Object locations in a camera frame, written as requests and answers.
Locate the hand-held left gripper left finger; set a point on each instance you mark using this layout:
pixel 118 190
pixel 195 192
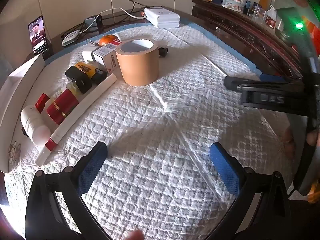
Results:
pixel 92 170

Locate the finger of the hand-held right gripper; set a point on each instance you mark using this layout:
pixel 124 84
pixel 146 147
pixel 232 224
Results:
pixel 262 97
pixel 272 77

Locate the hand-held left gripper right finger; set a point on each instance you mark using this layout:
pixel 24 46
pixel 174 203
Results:
pixel 225 170

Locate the long white tube red band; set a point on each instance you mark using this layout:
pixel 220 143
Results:
pixel 87 100

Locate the white plastic bottle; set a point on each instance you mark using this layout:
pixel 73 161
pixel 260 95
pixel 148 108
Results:
pixel 32 125

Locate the small yellow liquid bottle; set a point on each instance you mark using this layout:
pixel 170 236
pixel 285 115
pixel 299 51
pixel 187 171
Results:
pixel 72 88

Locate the black wall charger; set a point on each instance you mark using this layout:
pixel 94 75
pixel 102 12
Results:
pixel 78 80

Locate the small black object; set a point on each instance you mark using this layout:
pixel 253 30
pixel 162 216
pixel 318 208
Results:
pixel 162 52

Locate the small white red carton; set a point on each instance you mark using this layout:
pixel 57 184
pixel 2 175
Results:
pixel 110 60

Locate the brown tape roll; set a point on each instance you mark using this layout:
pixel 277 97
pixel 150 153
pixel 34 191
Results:
pixel 137 67

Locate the white cube charger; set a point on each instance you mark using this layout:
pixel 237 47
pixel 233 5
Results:
pixel 88 55

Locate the white cardboard box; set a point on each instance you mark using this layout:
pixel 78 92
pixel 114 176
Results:
pixel 25 70

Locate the tangerine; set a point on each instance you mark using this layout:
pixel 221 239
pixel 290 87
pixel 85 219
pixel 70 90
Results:
pixel 107 40

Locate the person's right hand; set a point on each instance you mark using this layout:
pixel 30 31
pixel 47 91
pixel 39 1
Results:
pixel 290 142

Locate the person's left hand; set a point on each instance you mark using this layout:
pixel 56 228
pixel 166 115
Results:
pixel 135 235

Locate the white plastic bag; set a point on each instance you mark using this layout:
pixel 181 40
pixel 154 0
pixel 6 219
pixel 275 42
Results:
pixel 271 16

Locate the clear plastic cup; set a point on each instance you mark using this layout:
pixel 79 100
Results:
pixel 258 16

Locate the dark blue packet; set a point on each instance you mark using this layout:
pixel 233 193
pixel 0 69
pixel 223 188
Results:
pixel 257 5

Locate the white quilted pad blue border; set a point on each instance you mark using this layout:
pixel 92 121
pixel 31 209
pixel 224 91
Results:
pixel 162 130

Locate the black phone stand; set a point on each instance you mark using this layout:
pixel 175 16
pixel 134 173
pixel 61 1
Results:
pixel 48 52

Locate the white power bank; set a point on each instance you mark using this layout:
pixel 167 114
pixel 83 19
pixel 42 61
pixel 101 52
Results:
pixel 162 17

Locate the smartphone with lit screen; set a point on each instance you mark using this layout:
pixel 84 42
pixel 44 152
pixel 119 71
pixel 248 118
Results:
pixel 37 35

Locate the dark wooden table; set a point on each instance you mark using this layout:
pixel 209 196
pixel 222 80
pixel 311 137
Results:
pixel 112 23

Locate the grey charger block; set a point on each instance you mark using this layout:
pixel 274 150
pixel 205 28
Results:
pixel 91 22

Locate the small black plug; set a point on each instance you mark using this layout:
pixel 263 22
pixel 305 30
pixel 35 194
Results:
pixel 100 19

